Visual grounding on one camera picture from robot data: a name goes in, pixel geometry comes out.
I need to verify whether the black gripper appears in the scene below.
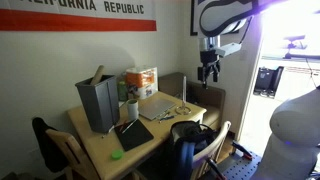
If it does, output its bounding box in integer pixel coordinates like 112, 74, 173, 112
197, 49, 222, 90

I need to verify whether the green plastic lid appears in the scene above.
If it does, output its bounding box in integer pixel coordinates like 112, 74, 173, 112
110, 148, 125, 161

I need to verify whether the orange paper towel pack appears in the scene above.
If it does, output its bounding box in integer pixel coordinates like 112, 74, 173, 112
124, 66, 159, 101

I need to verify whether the green soda bottle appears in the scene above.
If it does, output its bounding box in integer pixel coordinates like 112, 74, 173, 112
116, 80, 129, 103

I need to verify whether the brown sofa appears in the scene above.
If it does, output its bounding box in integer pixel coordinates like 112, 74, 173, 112
157, 71, 227, 132

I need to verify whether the metal paper towel holder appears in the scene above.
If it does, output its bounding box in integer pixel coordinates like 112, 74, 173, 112
175, 75, 193, 116

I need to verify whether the blue pen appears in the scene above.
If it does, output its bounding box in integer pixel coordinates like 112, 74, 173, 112
158, 114, 176, 122

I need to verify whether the black crate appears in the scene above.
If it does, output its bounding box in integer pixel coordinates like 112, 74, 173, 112
253, 65, 285, 99

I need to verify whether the silver laptop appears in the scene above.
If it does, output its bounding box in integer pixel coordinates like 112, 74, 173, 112
137, 96, 177, 122

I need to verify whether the wooden chair curved backrest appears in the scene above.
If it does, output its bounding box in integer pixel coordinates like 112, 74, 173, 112
189, 120, 232, 180

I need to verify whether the black and blue backpack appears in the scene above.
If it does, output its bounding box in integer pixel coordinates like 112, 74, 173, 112
167, 120, 218, 180

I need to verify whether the white mug green logo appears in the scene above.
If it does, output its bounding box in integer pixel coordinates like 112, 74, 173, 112
126, 98, 140, 121

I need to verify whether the black tablet case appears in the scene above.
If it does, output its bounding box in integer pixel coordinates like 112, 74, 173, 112
113, 118, 155, 153

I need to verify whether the red pen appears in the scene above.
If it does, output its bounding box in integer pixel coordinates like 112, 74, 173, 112
118, 119, 130, 133

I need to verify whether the brown cardboard tube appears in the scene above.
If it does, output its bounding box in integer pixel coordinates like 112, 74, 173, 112
90, 64, 106, 86

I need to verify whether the grey plastic trash bin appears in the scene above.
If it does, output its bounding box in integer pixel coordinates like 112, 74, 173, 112
75, 74, 121, 134

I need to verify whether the California Republic flag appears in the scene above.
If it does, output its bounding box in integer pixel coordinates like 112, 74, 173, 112
0, 0, 158, 33

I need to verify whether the wooden chair slotted backrest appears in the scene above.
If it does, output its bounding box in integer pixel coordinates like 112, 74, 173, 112
45, 128, 102, 180

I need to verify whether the black jacket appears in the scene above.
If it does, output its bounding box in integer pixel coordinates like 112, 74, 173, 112
31, 116, 70, 174

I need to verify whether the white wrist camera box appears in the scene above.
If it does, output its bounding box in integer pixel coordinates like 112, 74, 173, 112
214, 42, 242, 58

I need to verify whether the red handled clamp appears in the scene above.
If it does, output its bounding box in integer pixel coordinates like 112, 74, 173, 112
231, 140, 254, 161
205, 156, 228, 180

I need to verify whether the black camera stand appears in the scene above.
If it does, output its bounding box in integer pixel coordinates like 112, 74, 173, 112
282, 34, 320, 61

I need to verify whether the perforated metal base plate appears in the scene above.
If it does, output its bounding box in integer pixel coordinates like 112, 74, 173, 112
221, 150, 263, 180

